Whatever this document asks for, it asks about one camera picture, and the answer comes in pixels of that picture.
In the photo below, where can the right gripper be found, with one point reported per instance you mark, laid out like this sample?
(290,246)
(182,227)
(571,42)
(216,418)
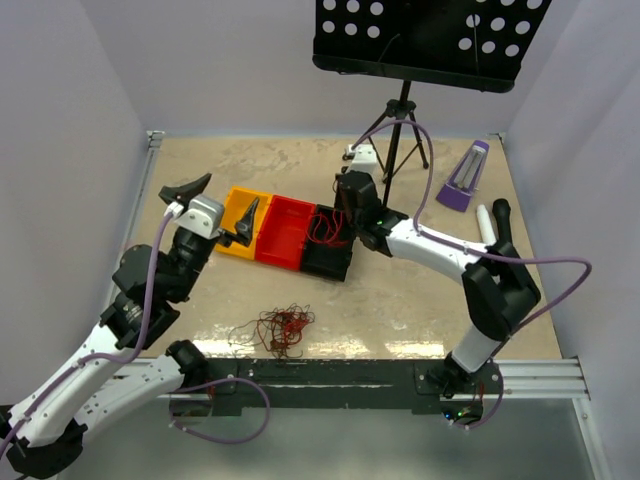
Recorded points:
(338,199)

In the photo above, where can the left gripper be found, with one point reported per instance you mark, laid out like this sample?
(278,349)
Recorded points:
(244,227)

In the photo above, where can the orange plastic bin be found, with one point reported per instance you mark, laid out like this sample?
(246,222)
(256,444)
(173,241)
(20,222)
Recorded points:
(236,204)

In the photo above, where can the red plastic bin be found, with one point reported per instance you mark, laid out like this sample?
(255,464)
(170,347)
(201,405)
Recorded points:
(283,233)

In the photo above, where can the black plastic bin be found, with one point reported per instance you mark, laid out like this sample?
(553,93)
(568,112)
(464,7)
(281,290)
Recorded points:
(328,245)

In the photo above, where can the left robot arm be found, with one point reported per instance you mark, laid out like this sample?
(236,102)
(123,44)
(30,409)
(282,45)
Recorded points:
(47,431)

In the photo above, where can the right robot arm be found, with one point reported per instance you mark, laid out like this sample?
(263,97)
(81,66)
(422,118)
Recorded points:
(498,289)

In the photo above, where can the purple metronome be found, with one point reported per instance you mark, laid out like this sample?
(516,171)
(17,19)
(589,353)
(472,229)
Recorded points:
(460,187)

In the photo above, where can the white microphone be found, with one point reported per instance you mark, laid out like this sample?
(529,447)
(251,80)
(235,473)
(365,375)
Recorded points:
(485,225)

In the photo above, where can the black microphone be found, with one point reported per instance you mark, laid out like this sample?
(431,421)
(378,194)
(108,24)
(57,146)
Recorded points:
(501,211)

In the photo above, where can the black music stand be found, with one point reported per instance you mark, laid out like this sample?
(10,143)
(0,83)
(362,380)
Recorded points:
(473,45)

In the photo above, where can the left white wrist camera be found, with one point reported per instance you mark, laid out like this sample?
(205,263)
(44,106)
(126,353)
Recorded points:
(202,216)

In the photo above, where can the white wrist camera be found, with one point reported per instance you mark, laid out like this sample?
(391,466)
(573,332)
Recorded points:
(202,216)
(361,158)

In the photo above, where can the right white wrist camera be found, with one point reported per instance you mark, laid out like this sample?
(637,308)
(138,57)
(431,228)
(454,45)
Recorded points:
(361,158)

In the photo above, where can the aluminium frame rail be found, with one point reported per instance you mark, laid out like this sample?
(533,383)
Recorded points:
(545,382)

